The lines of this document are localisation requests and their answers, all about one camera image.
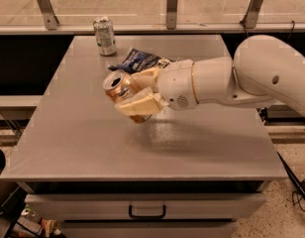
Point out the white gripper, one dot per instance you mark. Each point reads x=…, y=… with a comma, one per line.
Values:
x=176, y=83

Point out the grey cabinet drawer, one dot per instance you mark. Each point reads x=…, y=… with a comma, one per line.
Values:
x=114, y=206

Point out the metal railing bracket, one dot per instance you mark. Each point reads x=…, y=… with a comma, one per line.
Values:
x=50, y=20
x=171, y=14
x=250, y=19

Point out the right metal railing bracket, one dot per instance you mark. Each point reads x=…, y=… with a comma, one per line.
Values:
x=250, y=19

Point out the clutter items on floor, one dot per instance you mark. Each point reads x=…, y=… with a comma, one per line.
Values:
x=32, y=225

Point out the middle metal railing bracket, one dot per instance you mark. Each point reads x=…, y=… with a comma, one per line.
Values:
x=171, y=14

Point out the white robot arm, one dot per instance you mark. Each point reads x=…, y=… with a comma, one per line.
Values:
x=262, y=70

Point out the green and white soda can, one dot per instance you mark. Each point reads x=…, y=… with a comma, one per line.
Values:
x=104, y=34

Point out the blue chip bag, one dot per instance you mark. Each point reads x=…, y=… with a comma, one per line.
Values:
x=137, y=61

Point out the left metal railing bracket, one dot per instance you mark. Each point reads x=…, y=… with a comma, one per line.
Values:
x=50, y=20

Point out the black drawer handle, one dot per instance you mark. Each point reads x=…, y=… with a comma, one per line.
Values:
x=147, y=212

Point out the orange soda can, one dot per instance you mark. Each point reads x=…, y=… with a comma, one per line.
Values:
x=119, y=86

